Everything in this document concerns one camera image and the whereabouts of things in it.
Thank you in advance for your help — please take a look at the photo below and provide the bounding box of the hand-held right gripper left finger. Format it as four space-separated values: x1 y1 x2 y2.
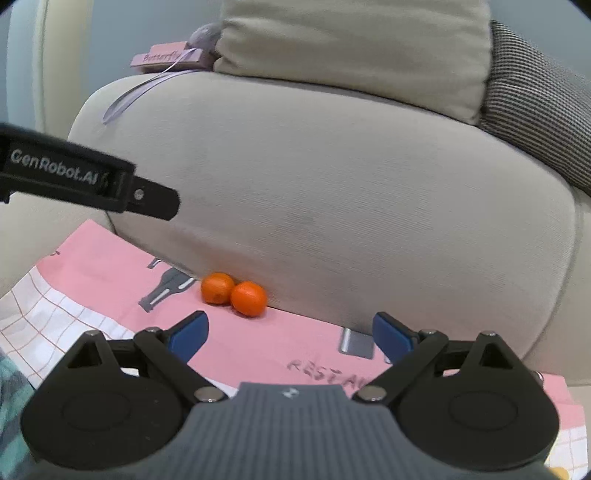
65 310 228 403

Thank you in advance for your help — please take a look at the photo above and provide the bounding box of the pink printed cloth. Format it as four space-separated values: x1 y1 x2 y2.
0 219 587 469

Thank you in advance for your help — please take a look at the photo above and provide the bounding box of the purple fuzzy toy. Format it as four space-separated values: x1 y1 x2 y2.
189 24 223 66

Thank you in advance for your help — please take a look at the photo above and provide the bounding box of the teal plaid cloth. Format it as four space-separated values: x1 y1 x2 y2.
0 346 38 480

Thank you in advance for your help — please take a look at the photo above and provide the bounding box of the black white checkered pillow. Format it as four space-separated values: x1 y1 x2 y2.
478 21 591 197

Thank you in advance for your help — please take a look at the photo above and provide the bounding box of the pink box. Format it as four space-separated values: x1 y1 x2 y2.
130 41 205 73

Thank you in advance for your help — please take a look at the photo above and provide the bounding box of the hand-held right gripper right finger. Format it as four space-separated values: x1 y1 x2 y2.
352 311 520 403

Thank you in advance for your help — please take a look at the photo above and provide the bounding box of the beige sofa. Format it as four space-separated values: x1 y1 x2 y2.
0 0 591 389

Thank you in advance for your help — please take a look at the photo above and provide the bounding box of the beige cushion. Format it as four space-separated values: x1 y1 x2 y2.
213 0 492 125

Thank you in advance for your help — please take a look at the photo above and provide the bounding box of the small orange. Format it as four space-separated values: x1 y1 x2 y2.
201 272 236 305
230 281 269 318

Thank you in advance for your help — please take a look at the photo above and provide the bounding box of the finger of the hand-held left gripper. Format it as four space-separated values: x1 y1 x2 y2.
124 174 181 221

